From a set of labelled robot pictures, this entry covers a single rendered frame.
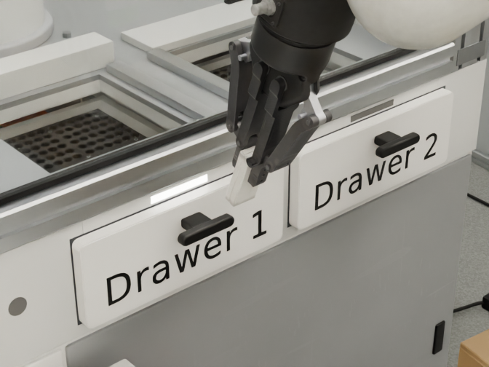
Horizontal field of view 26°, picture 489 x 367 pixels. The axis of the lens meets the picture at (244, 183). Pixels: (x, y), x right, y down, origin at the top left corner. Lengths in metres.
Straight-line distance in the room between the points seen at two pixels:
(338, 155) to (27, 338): 0.45
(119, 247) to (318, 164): 0.30
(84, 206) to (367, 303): 0.57
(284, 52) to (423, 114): 0.54
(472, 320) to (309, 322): 1.17
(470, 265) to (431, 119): 1.37
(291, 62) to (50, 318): 0.41
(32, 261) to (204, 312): 0.28
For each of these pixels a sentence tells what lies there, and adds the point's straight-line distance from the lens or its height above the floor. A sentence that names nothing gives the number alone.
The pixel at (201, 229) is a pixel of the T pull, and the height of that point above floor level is 0.91.
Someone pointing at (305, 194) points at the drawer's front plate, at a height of 0.87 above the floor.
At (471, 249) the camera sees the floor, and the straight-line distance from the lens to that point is 2.87.
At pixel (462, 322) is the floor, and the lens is 2.60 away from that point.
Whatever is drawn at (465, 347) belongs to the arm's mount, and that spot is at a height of 0.87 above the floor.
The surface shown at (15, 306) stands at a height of 0.88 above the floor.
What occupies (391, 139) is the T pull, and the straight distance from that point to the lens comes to 1.37.
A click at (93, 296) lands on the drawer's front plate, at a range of 1.17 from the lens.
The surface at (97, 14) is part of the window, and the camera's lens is 1.08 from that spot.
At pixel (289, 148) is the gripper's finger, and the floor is 1.07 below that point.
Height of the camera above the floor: 1.53
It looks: 30 degrees down
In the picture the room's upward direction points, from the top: straight up
